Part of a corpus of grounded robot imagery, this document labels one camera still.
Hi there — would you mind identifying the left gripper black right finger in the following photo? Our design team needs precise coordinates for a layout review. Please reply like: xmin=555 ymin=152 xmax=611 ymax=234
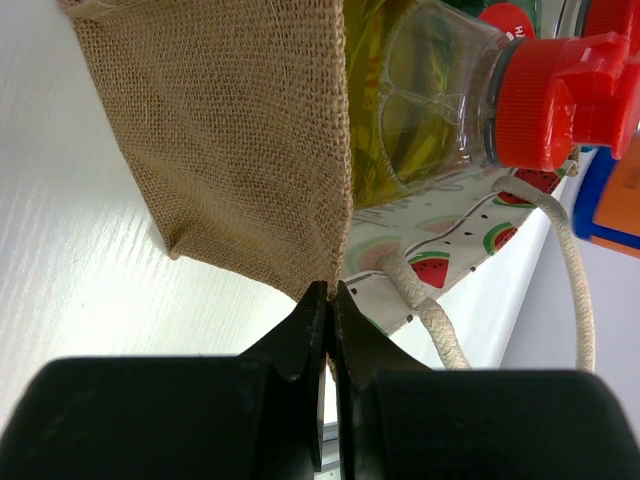
xmin=332 ymin=286 xmax=639 ymax=479

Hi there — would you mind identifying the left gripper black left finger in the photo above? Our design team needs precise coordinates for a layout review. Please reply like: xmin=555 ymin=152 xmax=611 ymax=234
xmin=1 ymin=282 xmax=328 ymax=479

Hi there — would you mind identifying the blue orange pump bottle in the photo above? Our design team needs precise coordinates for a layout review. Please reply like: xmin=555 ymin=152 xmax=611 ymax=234
xmin=572 ymin=137 xmax=639 ymax=257

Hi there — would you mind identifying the watermelon print jute bag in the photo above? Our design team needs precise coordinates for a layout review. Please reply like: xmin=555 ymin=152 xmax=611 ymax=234
xmin=58 ymin=0 xmax=596 ymax=374

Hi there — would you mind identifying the yellow dish soap bottle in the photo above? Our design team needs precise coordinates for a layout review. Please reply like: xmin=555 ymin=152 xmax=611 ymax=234
xmin=344 ymin=1 xmax=639 ymax=209

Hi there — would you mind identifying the green dish soap bottle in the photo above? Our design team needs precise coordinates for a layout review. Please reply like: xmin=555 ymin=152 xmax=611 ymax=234
xmin=445 ymin=0 xmax=564 ymax=39

